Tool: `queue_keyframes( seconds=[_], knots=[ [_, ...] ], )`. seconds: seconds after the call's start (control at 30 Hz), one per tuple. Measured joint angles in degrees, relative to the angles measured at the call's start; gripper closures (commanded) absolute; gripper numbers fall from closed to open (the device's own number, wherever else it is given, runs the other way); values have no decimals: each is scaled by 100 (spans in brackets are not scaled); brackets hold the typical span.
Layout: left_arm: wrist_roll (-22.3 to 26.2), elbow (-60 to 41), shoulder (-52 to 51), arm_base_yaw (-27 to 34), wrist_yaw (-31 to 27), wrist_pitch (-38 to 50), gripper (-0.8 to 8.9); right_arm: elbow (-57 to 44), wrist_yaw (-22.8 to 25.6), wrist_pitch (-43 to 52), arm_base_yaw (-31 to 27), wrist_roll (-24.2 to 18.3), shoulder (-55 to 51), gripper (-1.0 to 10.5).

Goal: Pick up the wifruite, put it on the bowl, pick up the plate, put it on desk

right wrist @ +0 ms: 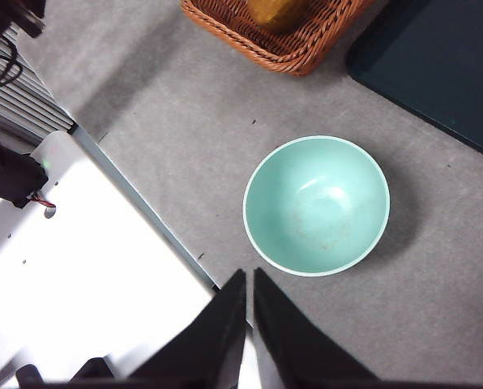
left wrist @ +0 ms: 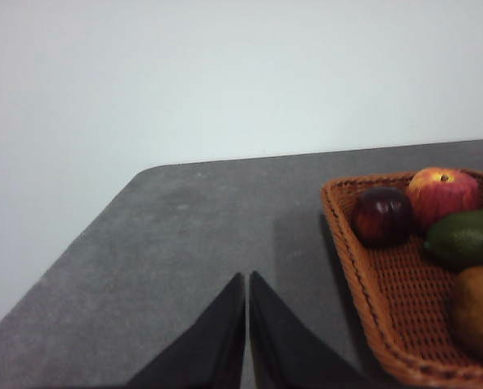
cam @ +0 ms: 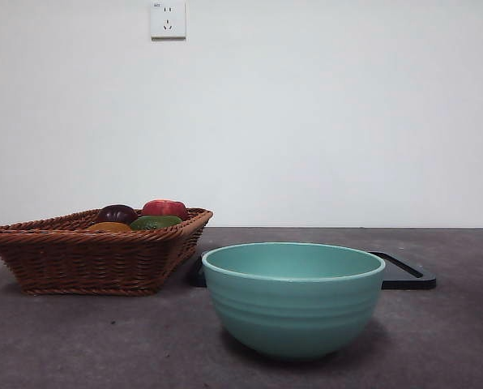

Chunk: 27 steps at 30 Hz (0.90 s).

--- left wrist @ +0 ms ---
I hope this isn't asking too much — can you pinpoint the red peach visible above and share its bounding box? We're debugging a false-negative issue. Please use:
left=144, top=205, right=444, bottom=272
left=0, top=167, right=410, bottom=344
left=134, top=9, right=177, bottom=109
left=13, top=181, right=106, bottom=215
left=406, top=167, right=481, bottom=232

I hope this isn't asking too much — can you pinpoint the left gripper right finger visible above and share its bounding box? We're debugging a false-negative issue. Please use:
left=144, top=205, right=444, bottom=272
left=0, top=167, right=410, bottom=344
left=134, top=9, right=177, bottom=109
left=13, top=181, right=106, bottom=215
left=248, top=270, right=372, bottom=389

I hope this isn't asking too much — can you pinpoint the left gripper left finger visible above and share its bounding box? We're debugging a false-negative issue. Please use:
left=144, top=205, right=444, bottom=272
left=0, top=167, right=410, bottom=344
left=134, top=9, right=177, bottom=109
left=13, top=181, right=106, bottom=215
left=126, top=271, right=246, bottom=389

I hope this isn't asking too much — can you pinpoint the green avocado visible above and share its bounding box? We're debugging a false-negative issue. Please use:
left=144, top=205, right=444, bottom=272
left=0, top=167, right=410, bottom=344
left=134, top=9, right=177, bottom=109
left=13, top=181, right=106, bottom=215
left=422, top=209, right=483, bottom=271

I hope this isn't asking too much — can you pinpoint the brown kiwi fruit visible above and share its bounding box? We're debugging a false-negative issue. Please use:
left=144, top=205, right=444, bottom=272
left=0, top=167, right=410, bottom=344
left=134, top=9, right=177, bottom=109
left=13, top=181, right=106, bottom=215
left=451, top=265, right=483, bottom=364

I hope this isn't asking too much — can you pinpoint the dark purple plum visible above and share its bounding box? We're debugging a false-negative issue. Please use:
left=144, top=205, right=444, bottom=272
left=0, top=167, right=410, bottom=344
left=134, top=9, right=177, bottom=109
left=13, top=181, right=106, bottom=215
left=353, top=186, right=415, bottom=248

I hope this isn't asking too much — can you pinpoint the brown wicker basket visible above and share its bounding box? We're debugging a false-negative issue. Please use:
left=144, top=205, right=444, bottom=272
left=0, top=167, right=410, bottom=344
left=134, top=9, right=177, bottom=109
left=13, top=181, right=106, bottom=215
left=320, top=170, right=483, bottom=389

